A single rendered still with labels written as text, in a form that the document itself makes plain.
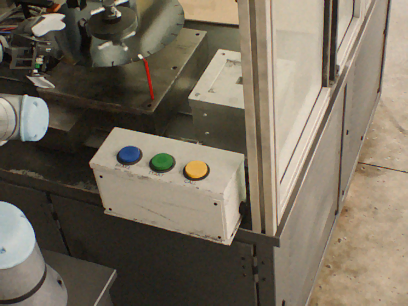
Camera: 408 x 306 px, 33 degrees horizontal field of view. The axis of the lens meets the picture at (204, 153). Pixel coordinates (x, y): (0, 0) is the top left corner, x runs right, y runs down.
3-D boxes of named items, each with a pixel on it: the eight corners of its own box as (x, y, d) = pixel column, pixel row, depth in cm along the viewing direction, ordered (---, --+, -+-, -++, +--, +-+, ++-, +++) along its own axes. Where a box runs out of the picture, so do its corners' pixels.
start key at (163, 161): (176, 162, 132) (175, 155, 131) (168, 176, 130) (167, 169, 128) (158, 158, 134) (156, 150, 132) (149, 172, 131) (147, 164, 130)
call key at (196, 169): (210, 169, 130) (209, 162, 129) (203, 184, 127) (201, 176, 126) (191, 165, 131) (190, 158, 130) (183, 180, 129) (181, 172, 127)
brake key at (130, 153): (144, 155, 135) (142, 147, 133) (135, 169, 132) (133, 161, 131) (125, 150, 136) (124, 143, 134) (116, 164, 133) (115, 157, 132)
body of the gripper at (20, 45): (51, 78, 136) (6, 79, 126) (20, 67, 140) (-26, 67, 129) (58, 40, 134) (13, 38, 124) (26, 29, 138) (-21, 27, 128)
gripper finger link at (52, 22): (81, 22, 141) (51, 47, 136) (59, 15, 143) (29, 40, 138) (77, 9, 138) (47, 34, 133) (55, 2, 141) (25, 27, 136)
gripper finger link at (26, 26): (50, 30, 140) (21, 55, 135) (44, 28, 141) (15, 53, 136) (44, 11, 137) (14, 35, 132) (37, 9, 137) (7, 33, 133)
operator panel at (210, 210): (248, 206, 141) (244, 153, 131) (229, 246, 134) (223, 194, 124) (127, 177, 150) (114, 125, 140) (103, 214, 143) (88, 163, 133)
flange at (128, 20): (88, 39, 154) (85, 30, 152) (88, 13, 162) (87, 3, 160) (138, 33, 154) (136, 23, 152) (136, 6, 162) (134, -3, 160)
